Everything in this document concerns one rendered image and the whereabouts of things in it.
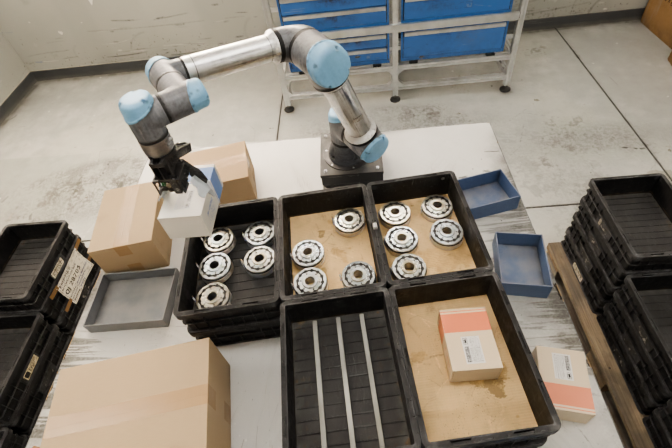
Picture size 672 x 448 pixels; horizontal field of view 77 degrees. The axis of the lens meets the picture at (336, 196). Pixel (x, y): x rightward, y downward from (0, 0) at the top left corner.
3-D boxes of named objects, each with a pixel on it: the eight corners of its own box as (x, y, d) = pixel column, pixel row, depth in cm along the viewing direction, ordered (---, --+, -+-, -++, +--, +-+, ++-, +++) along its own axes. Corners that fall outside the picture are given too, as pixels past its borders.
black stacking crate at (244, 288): (202, 230, 153) (191, 210, 144) (284, 218, 153) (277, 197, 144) (187, 335, 126) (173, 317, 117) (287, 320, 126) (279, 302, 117)
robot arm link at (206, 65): (302, 9, 127) (136, 51, 107) (322, 23, 121) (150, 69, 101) (303, 46, 135) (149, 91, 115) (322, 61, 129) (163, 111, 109)
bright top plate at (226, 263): (203, 254, 140) (202, 253, 139) (233, 252, 139) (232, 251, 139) (196, 281, 133) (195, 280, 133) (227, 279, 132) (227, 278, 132)
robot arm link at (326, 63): (370, 129, 163) (312, 17, 118) (396, 150, 154) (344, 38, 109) (347, 150, 162) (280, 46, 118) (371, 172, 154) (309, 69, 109)
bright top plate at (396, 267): (389, 257, 132) (389, 255, 131) (421, 252, 132) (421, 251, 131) (395, 285, 125) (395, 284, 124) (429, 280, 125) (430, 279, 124)
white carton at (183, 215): (186, 187, 134) (175, 167, 128) (223, 184, 133) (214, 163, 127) (170, 238, 121) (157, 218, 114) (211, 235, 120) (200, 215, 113)
